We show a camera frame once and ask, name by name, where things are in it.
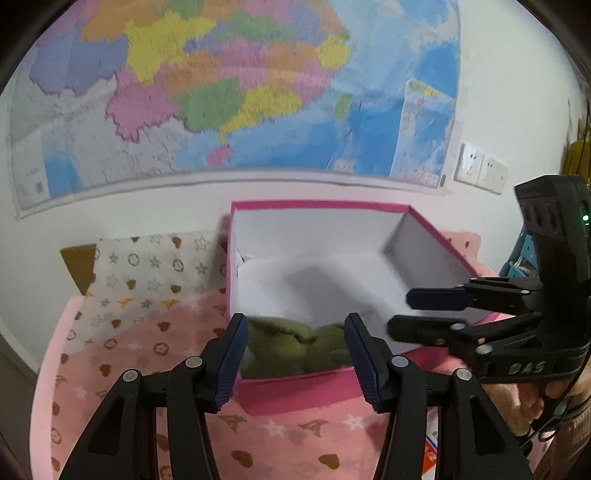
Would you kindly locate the blue perforated stool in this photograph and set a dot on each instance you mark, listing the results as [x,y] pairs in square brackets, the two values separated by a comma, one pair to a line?
[522,262]

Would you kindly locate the white printed packet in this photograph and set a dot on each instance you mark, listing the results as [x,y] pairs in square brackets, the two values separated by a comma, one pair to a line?
[431,444]

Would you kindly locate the yellow garment on rack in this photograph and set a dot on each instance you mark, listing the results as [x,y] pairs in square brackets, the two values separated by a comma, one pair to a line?
[577,161]

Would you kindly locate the pink patterned bed sheet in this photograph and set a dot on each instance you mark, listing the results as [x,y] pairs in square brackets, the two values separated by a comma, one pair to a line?
[311,426]

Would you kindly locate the white wall socket panel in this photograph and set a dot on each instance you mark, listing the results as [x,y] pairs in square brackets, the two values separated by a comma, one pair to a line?
[469,164]

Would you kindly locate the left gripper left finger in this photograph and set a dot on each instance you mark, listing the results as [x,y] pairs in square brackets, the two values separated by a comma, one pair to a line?
[119,441]

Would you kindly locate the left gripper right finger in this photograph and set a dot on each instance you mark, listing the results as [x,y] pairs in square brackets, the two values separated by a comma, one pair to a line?
[474,441]

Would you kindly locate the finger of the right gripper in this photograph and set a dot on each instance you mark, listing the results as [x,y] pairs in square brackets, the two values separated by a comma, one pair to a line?
[494,294]
[443,332]

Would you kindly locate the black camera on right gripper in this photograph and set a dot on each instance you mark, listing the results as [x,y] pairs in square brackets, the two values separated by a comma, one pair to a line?
[556,214]

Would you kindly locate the white patterned pillow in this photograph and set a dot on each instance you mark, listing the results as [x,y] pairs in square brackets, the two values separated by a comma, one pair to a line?
[142,277]

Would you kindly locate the colourful wall map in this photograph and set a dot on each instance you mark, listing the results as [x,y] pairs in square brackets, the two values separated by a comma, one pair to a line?
[117,96]

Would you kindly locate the pink cardboard box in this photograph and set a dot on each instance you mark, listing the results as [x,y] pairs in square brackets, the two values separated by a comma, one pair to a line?
[317,261]

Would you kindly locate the brown cushion corner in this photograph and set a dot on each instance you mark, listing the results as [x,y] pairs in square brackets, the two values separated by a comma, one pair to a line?
[79,261]

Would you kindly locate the green plush toy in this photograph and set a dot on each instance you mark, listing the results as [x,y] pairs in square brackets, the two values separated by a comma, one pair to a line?
[279,348]

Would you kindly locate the right hand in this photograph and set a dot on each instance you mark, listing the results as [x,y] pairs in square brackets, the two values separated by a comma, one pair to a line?
[521,404]

